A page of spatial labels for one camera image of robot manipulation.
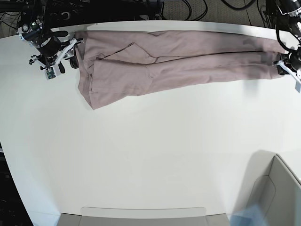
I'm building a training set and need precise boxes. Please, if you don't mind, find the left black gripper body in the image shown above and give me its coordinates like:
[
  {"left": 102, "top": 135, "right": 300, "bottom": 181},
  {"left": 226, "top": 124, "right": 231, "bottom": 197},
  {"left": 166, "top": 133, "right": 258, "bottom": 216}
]
[{"left": 283, "top": 53, "right": 301, "bottom": 71}]

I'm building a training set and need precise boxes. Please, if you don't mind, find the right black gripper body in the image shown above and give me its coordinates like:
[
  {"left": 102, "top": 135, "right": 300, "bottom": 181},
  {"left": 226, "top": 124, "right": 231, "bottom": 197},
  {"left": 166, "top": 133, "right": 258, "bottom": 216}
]
[{"left": 35, "top": 31, "right": 68, "bottom": 58}]

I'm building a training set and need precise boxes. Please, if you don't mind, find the pink T-shirt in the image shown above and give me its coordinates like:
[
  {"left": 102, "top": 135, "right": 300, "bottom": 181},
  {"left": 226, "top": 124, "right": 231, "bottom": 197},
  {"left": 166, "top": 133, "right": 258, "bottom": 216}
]
[{"left": 75, "top": 31, "right": 284, "bottom": 109}]

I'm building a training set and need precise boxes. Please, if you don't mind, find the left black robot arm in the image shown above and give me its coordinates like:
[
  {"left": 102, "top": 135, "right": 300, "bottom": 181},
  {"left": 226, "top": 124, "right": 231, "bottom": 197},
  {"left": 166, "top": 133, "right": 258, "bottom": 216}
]
[{"left": 276, "top": 0, "right": 301, "bottom": 79}]

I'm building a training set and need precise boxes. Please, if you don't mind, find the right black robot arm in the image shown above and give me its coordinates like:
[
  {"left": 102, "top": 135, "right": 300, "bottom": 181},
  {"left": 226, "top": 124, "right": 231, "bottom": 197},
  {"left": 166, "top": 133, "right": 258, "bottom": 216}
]
[{"left": 17, "top": 0, "right": 82, "bottom": 78}]

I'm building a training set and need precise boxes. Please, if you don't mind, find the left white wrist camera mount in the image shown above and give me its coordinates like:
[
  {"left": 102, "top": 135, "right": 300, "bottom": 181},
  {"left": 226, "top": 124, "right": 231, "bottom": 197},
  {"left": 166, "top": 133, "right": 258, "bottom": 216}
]
[{"left": 273, "top": 60, "right": 301, "bottom": 93}]

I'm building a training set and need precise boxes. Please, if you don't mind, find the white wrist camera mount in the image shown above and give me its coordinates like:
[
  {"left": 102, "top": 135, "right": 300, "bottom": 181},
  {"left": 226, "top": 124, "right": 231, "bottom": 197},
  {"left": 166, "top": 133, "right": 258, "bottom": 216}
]
[
  {"left": 29, "top": 38, "right": 83, "bottom": 80},
  {"left": 273, "top": 60, "right": 301, "bottom": 93}
]

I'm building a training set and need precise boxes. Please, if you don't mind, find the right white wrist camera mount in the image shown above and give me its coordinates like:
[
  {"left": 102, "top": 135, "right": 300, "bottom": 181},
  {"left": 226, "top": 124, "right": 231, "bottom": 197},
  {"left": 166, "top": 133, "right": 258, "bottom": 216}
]
[{"left": 29, "top": 38, "right": 83, "bottom": 80}]

